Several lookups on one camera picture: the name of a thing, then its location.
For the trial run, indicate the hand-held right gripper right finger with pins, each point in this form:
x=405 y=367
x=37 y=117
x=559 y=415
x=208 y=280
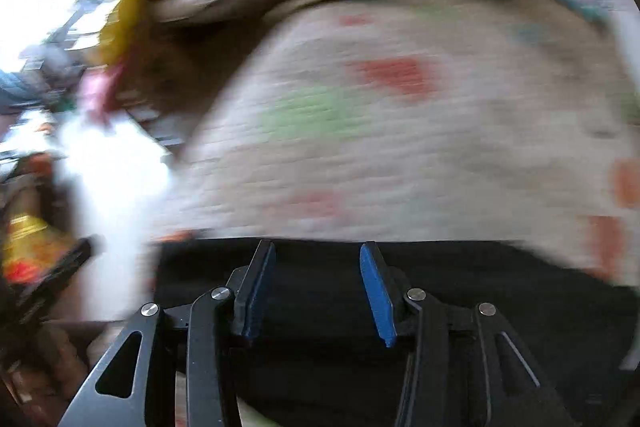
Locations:
x=377 y=292

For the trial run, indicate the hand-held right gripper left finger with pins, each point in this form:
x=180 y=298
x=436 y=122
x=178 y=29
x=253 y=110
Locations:
x=256 y=292

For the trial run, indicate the black pants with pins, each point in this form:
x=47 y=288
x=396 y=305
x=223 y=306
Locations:
x=317 y=302

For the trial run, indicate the yellow and red packet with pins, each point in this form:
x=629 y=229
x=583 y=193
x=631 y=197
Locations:
x=30 y=247

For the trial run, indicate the white cloth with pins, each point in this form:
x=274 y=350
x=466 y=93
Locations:
x=115 y=187

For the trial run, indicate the white printed blanket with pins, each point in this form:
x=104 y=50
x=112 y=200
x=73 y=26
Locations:
x=400 y=147

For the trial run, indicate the pink packet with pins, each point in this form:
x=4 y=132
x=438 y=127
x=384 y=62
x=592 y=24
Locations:
x=100 y=92

